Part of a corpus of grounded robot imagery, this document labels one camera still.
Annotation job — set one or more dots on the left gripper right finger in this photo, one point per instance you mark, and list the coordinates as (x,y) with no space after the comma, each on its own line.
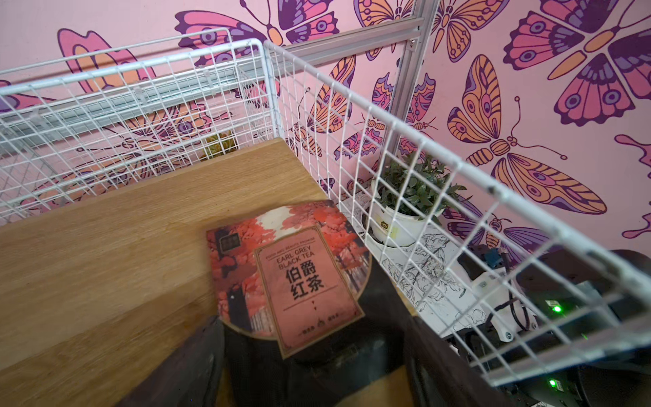
(438,376)

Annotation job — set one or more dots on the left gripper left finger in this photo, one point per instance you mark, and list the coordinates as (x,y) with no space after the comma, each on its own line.
(190,376)

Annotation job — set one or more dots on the red tea bag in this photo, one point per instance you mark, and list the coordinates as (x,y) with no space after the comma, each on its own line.
(310,315)

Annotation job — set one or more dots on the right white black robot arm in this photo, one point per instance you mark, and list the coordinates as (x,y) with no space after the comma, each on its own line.
(515,325)

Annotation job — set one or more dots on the top wooden shelf board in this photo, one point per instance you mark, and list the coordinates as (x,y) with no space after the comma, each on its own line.
(97,294)

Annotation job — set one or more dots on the green potted plant white pot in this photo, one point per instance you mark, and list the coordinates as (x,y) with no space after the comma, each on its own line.
(408,194)

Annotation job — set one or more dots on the white wire shelf rack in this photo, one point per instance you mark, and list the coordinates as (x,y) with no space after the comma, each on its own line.
(342,140)

